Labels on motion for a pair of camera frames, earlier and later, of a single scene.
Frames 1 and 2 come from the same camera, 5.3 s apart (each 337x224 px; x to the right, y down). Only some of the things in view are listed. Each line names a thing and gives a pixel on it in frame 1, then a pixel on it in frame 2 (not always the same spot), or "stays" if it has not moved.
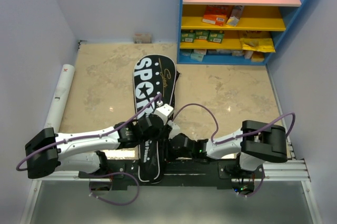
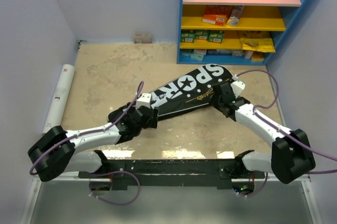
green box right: [216, 36] stays
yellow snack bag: [257, 40] stays
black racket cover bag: [153, 75] → [193, 90]
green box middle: [201, 34] stays
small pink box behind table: [142, 38] stays
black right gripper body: [174, 153] → [216, 103]
